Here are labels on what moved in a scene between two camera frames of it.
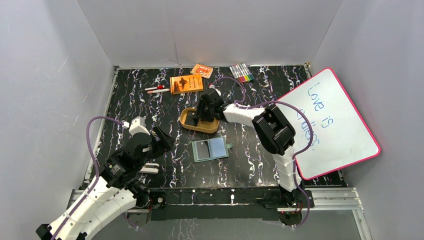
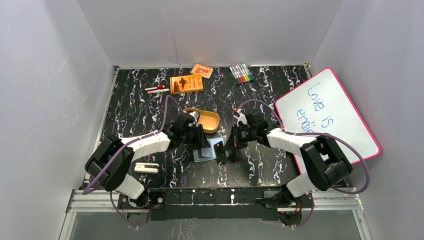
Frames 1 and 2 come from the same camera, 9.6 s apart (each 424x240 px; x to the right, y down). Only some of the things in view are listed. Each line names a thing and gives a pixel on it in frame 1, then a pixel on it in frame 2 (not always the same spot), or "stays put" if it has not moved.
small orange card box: (204, 71) stays put
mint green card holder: (213, 148) stays put
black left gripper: (159, 139) to (201, 136)
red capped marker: (158, 87) stays put
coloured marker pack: (241, 72) stays put
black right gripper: (200, 113) to (235, 138)
